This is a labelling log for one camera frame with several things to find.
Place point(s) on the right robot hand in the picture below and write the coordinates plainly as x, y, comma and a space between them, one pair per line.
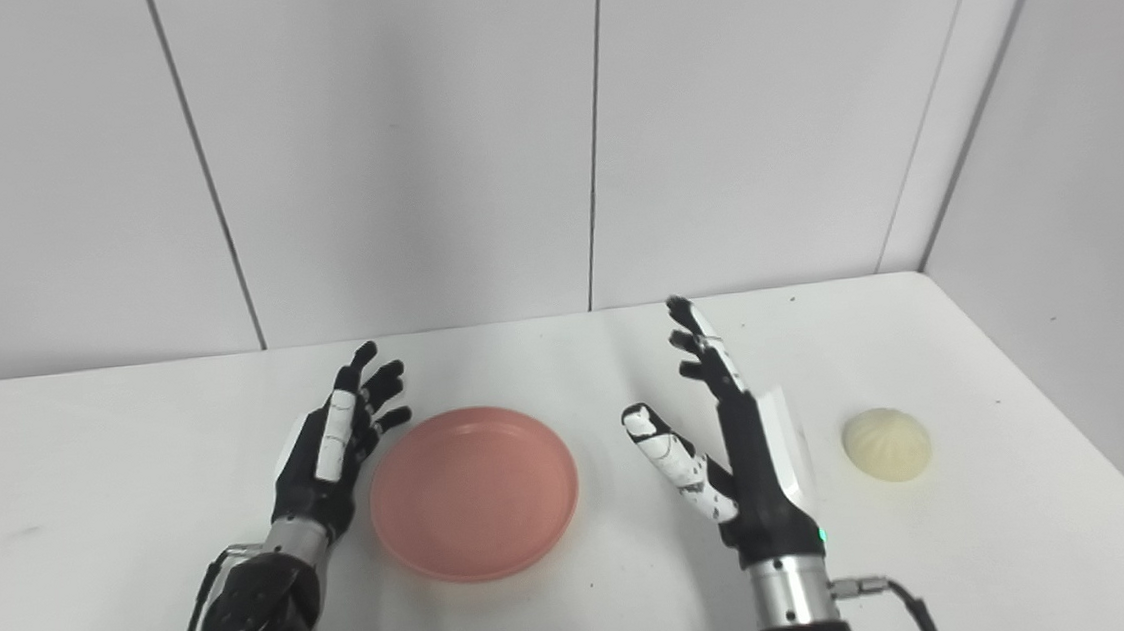
749, 461

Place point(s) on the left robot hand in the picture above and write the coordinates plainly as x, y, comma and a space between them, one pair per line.
332, 454

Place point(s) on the cream steamed bun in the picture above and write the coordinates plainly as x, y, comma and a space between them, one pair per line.
888, 443

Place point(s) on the pink round plate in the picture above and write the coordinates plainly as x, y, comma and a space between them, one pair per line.
476, 493

